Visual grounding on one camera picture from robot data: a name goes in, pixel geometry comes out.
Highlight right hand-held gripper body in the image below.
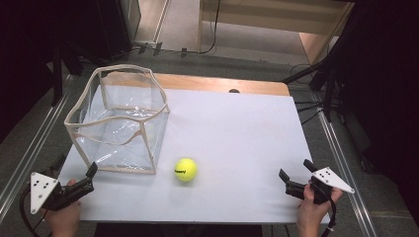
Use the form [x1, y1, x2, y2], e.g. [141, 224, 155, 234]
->
[285, 166, 357, 205]

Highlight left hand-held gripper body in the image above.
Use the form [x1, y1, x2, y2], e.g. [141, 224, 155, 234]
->
[30, 171, 95, 215]

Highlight clear plastic box beige trim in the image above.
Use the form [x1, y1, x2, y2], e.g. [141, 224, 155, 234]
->
[63, 63, 171, 176]

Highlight yellow tennis ball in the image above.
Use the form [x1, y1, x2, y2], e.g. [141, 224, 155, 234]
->
[173, 157, 199, 183]

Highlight person's left hand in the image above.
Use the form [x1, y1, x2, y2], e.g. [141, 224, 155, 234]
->
[43, 179, 82, 237]

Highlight person's right hand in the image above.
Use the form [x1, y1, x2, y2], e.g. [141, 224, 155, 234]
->
[295, 183, 344, 237]

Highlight white table mat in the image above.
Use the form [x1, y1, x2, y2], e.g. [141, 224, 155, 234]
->
[58, 88, 331, 225]

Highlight black tripod stand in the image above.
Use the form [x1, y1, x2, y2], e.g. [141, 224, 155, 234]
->
[281, 31, 342, 123]

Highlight black metal stand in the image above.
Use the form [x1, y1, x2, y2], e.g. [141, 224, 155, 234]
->
[48, 40, 85, 108]

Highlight dark curtain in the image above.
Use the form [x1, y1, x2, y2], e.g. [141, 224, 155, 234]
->
[324, 0, 419, 230]

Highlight black cabinet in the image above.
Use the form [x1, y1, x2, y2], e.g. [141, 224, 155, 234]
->
[93, 0, 142, 63]

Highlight light wooden furniture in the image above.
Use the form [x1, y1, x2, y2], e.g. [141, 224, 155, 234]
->
[197, 0, 356, 66]

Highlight metal floor rail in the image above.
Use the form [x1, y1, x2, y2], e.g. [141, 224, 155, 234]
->
[314, 107, 379, 237]
[0, 74, 74, 216]

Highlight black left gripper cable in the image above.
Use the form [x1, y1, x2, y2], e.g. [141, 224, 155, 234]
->
[19, 187, 41, 237]

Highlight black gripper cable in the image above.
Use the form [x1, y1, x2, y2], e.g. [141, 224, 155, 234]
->
[19, 187, 41, 237]
[324, 198, 338, 237]

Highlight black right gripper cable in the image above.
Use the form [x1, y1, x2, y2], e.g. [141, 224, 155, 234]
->
[324, 198, 338, 237]

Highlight black floor cables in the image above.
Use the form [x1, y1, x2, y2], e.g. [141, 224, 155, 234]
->
[291, 62, 327, 126]

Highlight thin black hanging cable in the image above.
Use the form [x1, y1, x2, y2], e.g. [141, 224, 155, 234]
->
[197, 0, 222, 56]

